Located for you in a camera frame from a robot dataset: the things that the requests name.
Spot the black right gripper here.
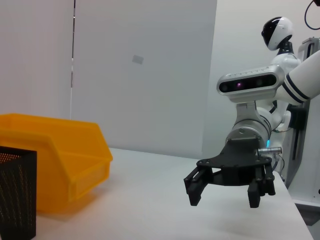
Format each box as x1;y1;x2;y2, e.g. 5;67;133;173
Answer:
183;138;276;209

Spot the black mesh pen holder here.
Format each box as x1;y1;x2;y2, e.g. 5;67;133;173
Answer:
0;145;38;240

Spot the grey sticker patch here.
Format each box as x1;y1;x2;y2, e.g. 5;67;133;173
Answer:
131;54;145;65

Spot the yellow plastic storage bin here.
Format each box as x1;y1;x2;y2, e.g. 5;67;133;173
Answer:
0;113;114;215

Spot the black and white robot head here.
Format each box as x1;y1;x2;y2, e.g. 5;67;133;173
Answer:
261;16;295;55

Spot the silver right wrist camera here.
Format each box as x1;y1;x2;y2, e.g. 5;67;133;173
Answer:
216;64;286;104

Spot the black hanging cable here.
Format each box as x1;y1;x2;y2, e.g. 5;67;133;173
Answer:
304;0;320;31

